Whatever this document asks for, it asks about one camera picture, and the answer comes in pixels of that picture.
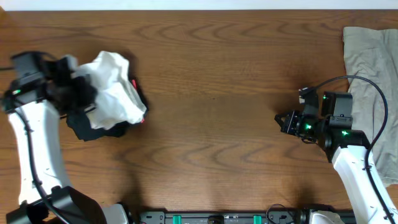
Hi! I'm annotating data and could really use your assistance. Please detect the white t-shirt with print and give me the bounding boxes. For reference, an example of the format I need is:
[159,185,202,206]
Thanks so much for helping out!
[75,51,147,130]

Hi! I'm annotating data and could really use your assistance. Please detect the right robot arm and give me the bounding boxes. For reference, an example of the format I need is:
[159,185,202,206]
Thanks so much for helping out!
[274,110,397,223]

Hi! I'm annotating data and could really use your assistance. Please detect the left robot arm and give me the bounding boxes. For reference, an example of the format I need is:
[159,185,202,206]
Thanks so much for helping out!
[2,51,133,223]

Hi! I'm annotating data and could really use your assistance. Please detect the black shorts red grey waistband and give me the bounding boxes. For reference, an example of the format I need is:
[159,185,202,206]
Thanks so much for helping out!
[61,76,148,141]

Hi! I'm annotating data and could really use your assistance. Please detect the beige folded trousers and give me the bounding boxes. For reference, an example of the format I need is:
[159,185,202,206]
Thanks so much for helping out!
[343,27,397,187]

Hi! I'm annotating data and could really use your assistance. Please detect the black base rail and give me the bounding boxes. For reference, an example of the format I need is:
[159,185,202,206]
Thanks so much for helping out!
[138,203,358,224]

